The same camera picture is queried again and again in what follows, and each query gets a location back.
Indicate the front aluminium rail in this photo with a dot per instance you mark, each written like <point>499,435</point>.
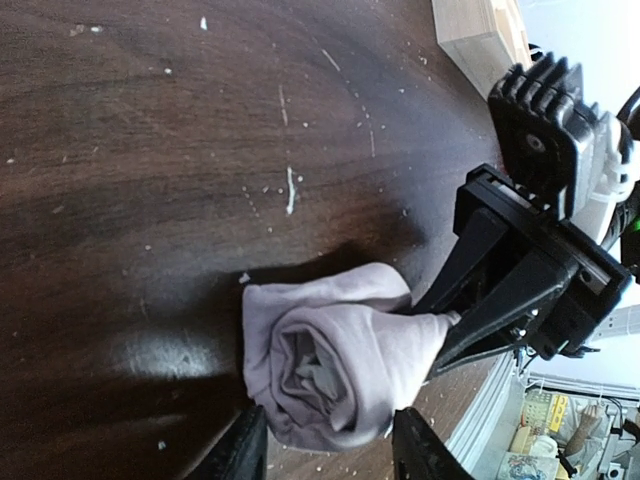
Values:
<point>484,433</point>

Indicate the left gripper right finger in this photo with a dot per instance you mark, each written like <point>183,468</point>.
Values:
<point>418,453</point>

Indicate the wooden compartment tray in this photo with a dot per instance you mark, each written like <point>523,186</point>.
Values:
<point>483,38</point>

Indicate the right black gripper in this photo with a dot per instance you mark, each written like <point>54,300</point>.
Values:
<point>526,279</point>

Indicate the mauve and cream underwear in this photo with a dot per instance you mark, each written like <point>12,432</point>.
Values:
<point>331,360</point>

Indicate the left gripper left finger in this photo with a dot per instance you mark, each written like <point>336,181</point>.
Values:
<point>241,452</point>

